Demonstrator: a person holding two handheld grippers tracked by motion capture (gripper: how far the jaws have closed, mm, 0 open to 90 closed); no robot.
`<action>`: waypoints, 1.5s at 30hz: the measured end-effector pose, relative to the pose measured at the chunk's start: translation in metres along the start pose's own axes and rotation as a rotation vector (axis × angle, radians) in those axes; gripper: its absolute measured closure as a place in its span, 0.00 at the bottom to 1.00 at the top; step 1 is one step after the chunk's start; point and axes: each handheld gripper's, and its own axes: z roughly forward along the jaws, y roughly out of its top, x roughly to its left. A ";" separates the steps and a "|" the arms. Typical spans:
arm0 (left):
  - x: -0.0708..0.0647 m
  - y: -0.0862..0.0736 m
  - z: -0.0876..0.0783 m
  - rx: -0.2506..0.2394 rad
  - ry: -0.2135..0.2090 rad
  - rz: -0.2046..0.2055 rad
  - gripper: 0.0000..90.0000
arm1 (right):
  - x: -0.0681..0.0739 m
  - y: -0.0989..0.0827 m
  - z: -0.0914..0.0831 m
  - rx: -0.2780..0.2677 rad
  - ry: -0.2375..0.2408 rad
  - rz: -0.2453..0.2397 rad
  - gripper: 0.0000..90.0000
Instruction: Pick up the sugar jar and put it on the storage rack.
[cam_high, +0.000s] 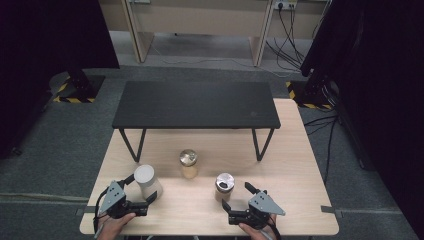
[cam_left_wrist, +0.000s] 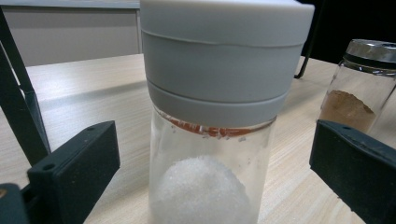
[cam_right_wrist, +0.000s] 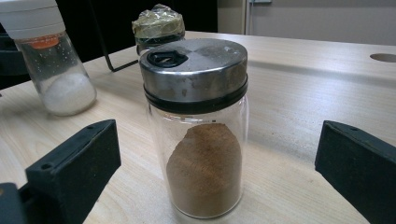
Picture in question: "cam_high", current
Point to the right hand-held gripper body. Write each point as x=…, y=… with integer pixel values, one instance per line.
x=263, y=205

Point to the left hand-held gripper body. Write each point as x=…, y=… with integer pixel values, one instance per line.
x=113, y=200

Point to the white-lid jar of white powder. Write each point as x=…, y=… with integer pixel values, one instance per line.
x=148, y=183

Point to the silver-lid jar of dark spice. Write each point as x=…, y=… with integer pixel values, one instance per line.
x=224, y=186

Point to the gold-lid jar of yellow powder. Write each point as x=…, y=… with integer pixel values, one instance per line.
x=188, y=163

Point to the black metal shelf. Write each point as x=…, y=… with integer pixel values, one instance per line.
x=196, y=105

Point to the person's left hand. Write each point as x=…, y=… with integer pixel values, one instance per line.
x=111, y=228

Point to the person's right hand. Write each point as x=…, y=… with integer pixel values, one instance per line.
x=255, y=233

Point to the grey floor tape piece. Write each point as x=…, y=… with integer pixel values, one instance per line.
x=87, y=210
x=331, y=211

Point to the black stand base striped tape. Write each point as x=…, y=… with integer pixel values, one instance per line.
x=81, y=88
x=308, y=96

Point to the black curtain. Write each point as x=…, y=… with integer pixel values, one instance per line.
x=383, y=83
x=40, y=50

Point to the beige wooden desk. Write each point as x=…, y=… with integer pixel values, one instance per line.
x=200, y=16

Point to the white wall socket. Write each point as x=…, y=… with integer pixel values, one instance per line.
x=285, y=4

